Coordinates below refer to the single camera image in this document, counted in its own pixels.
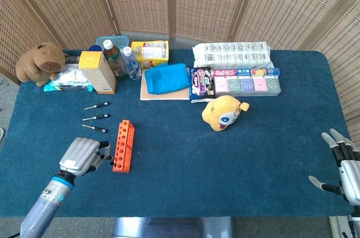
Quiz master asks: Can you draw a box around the blue felt table cover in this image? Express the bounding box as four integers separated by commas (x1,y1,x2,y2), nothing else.
0,49,351,218

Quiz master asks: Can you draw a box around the wet wipes pack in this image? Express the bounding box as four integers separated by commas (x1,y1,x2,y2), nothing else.
43,63,94,93

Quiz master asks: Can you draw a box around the dark robot base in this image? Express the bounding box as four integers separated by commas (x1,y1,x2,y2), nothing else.
112,217,234,238

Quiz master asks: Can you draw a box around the woven folding screen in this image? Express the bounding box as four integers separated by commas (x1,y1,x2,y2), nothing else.
0,0,360,122

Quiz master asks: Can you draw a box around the white paper towel pack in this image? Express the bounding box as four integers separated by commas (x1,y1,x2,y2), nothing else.
192,41,274,70

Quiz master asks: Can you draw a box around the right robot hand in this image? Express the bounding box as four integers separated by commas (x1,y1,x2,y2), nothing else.
308,128,360,206

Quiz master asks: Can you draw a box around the blue lidded plastic container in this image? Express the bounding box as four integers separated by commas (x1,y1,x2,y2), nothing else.
94,34,129,53

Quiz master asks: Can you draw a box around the brown capybara plush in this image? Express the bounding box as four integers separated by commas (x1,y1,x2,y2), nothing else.
15,42,68,87

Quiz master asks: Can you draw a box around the yellow plush toy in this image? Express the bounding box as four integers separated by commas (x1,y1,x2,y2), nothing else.
201,95,250,133

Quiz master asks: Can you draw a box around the blue cloth bag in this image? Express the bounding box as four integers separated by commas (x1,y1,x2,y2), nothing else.
144,62,190,95

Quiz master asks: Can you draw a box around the beige flat board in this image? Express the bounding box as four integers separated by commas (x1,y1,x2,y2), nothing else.
139,68,191,101

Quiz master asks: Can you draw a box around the orange screwdriver holder block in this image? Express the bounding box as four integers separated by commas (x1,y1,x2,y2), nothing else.
112,119,136,173

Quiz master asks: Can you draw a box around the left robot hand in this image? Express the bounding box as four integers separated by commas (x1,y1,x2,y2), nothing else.
58,136,112,177

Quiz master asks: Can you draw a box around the green tea bottle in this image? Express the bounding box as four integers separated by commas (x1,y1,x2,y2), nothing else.
102,39,128,80

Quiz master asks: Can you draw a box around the yellow carton box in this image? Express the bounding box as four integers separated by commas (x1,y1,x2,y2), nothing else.
78,51,117,95

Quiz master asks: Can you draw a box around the yellow snack bag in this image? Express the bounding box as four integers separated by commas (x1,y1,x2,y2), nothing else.
130,40,170,69

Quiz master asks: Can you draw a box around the dark snack packet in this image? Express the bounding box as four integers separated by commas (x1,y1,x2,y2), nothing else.
188,66,216,104

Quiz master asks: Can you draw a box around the clear water bottle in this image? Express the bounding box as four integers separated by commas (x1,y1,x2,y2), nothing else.
121,46,142,80

